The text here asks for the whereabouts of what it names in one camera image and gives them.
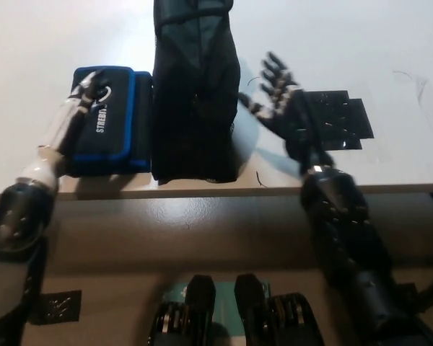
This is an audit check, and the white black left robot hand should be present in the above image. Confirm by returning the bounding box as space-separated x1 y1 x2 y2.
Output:
45 70 110 152

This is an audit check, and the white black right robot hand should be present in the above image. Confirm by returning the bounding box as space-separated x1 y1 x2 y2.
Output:
237 50 326 171

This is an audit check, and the black fabric lunch bag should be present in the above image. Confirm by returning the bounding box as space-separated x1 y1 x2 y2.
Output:
150 0 242 184

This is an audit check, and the black blue Stredito notebook case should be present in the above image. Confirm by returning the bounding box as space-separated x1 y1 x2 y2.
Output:
63 66 155 178

